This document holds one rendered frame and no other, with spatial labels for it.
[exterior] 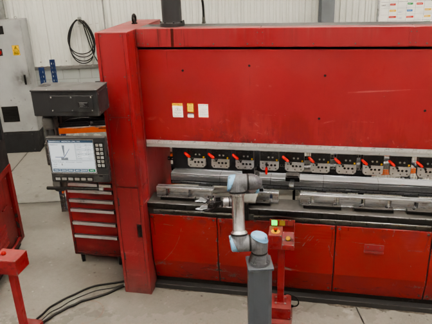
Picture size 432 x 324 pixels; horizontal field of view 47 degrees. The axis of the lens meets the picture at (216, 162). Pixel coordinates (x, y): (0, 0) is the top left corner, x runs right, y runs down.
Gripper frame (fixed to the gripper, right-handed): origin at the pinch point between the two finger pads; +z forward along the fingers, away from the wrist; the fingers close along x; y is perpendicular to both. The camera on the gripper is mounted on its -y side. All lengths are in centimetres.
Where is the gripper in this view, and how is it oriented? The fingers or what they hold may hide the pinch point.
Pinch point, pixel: (197, 205)
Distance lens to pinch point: 387.5
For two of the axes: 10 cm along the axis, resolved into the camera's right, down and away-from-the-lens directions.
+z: -10.0, 0.6, -0.7
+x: 0.9, 8.0, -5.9
